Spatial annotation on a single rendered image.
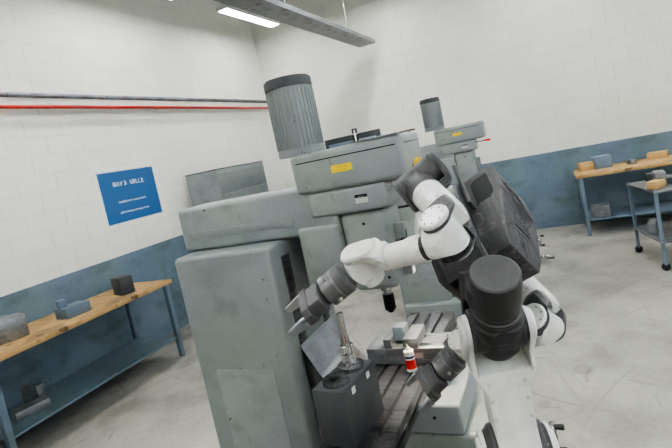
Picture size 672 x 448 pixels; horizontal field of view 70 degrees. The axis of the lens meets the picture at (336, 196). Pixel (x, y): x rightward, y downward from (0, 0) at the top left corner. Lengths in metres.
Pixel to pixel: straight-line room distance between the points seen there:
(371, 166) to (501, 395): 0.88
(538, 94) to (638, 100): 1.35
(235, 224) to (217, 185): 4.75
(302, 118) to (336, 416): 1.10
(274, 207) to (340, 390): 0.80
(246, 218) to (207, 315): 0.45
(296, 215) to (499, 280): 1.06
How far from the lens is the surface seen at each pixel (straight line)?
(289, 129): 1.96
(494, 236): 1.32
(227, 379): 2.29
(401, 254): 1.19
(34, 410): 5.20
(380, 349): 2.13
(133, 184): 6.71
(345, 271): 1.29
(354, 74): 8.94
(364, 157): 1.80
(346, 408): 1.62
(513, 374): 1.36
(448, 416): 2.00
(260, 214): 2.06
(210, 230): 2.23
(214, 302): 2.17
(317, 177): 1.88
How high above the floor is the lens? 1.86
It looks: 5 degrees down
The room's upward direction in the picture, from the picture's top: 12 degrees counter-clockwise
